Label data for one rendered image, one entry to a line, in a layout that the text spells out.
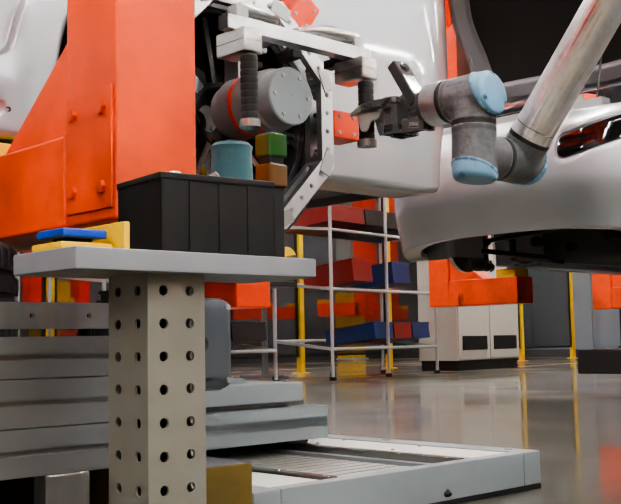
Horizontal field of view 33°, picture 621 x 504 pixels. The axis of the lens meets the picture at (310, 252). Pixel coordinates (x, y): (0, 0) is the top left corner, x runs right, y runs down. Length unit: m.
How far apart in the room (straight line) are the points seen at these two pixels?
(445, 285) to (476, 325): 3.95
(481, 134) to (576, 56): 0.24
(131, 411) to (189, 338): 0.13
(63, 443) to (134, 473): 0.23
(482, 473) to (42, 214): 0.99
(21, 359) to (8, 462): 0.16
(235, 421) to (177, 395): 0.82
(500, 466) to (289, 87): 0.91
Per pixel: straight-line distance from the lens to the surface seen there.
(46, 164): 1.88
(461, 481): 2.09
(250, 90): 2.09
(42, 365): 1.69
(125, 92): 1.72
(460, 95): 2.11
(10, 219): 1.98
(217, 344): 1.97
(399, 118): 2.23
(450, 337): 10.27
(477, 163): 2.07
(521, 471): 2.25
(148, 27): 1.77
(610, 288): 8.17
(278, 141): 1.69
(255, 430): 2.35
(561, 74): 2.14
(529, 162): 2.18
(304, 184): 2.45
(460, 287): 6.51
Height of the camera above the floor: 0.32
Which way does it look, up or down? 5 degrees up
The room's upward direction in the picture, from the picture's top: 1 degrees counter-clockwise
